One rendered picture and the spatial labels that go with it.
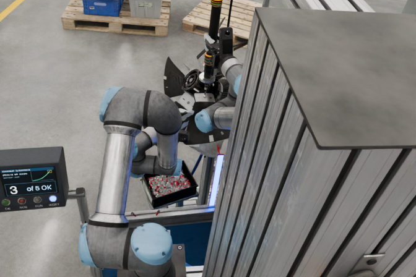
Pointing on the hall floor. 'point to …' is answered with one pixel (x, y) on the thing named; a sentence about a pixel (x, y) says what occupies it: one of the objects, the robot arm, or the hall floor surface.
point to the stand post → (205, 180)
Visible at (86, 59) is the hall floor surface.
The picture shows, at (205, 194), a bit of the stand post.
